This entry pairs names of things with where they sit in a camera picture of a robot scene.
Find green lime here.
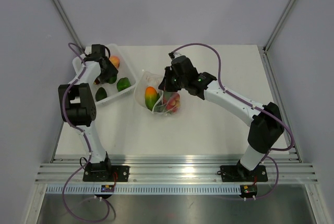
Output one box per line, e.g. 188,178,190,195
108,76,117,84

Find green pepper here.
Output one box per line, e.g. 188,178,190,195
116,77,131,92

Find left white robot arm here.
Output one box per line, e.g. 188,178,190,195
58,44,118,182

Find right small circuit board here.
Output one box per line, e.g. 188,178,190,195
240,184,258,198

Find left small circuit board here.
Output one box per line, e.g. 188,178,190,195
101,185,115,193

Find orange peach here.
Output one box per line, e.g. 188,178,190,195
109,55,120,69

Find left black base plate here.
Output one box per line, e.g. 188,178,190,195
82,164,130,182

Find green avocado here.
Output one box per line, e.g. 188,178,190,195
95,87,108,102

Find white plastic basket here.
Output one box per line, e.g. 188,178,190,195
72,43,138,106

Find small circuit board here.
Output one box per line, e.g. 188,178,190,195
240,184,258,198
101,185,115,193

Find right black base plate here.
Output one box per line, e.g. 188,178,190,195
217,165,268,183

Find clear zip top bag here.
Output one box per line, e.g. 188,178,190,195
134,70,181,115

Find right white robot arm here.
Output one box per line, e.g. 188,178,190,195
159,55,284,180

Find white slotted cable duct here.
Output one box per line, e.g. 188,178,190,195
46,184,241,195

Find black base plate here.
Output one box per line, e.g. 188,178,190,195
82,164,130,182
217,165,268,183

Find yellow red mango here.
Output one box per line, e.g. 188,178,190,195
145,86,159,111

